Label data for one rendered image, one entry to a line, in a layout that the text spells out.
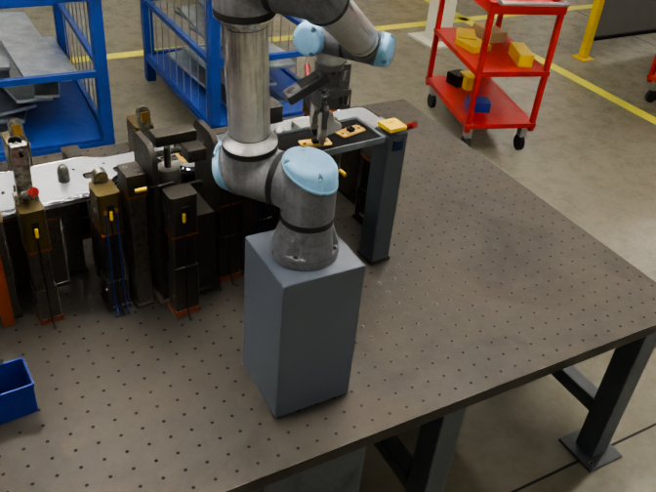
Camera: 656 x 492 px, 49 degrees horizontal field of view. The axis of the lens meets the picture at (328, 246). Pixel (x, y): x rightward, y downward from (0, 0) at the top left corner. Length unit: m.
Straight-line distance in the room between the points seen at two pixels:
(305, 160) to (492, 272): 1.02
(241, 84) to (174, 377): 0.80
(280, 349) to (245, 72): 0.61
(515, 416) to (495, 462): 0.25
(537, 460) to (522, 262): 0.75
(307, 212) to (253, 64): 0.31
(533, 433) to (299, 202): 1.64
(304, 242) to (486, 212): 1.22
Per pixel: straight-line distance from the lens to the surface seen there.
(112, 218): 1.89
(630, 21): 6.85
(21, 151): 1.81
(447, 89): 4.90
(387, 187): 2.12
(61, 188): 2.04
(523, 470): 2.73
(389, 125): 2.05
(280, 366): 1.65
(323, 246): 1.53
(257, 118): 1.45
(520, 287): 2.30
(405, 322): 2.07
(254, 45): 1.38
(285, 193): 1.48
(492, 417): 2.86
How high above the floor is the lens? 2.04
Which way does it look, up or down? 35 degrees down
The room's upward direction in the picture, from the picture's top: 6 degrees clockwise
